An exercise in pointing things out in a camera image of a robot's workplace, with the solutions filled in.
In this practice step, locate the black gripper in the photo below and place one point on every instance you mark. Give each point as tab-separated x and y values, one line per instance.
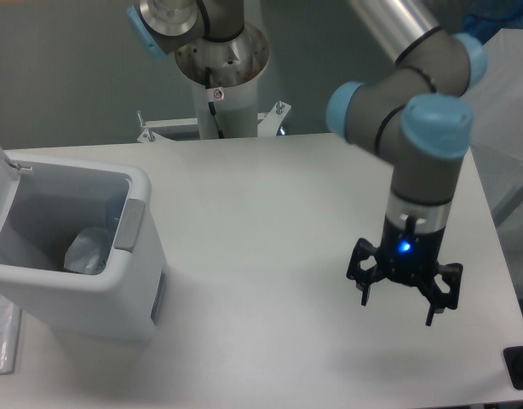
408	259

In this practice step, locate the white plastic package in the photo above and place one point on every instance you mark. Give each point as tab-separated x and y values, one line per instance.
88	252

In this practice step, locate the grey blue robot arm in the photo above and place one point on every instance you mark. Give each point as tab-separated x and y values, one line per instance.
415	119

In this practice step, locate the white open trash can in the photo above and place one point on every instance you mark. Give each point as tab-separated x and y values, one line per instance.
45	202

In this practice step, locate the black device at edge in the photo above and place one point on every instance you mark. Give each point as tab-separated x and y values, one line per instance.
513	357

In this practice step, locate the white cabinet at right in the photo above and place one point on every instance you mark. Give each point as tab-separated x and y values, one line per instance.
497	143

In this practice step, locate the blue object top right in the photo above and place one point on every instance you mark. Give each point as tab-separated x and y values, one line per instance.
484	19

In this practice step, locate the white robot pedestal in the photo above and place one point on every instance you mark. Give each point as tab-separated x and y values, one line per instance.
224	81

